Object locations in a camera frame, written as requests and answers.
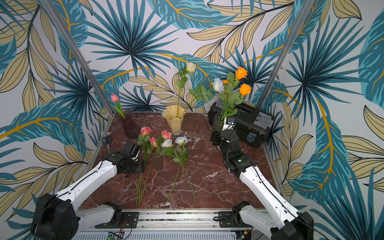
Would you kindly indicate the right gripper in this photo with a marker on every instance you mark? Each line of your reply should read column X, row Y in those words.
column 216, row 138

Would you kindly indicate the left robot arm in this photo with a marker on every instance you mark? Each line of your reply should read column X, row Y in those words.
column 58, row 217

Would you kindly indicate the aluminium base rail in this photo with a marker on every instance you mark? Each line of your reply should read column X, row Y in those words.
column 194, row 224

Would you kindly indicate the clear glass vase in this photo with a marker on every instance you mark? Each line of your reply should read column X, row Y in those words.
column 218, row 123

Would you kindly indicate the aluminium frame post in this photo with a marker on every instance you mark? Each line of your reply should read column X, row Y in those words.
column 292, row 32
column 54, row 15

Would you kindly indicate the orange rose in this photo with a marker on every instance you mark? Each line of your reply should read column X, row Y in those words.
column 224, row 81
column 234, row 99
column 234, row 80

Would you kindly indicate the scissors with blue handle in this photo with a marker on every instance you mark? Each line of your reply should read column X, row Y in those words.
column 107, row 142

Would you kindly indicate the white rose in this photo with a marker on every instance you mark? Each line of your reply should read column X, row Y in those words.
column 184, row 170
column 179, row 155
column 202, row 93

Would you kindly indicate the pink rose small bud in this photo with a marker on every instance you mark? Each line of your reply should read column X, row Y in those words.
column 166, row 135

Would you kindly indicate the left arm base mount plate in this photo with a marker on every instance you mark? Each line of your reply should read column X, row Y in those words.
column 127, row 219

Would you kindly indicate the dark purple ribbed vase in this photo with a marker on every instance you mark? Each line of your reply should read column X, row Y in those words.
column 130, row 128

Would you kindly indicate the left aluminium frame post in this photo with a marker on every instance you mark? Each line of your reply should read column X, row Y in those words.
column 54, row 15

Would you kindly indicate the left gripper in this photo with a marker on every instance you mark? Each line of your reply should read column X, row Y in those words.
column 140, row 169

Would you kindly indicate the pink tulip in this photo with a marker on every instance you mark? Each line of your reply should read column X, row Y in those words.
column 115, row 99

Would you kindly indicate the right aluminium frame post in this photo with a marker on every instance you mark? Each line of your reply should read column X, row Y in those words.
column 292, row 32

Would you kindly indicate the black plastic toolbox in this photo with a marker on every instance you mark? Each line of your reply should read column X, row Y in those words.
column 253, row 126

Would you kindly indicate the cream rose large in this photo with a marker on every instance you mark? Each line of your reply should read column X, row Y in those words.
column 185, row 75

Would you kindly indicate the white rose top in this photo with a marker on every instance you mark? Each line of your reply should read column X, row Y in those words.
column 202, row 93

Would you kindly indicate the cream yellow fluted vase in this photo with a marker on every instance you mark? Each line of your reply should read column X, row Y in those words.
column 174, row 115

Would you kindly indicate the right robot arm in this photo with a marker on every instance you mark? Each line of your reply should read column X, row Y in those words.
column 282, row 221

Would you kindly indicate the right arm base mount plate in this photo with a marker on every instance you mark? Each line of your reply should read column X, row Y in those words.
column 229, row 219

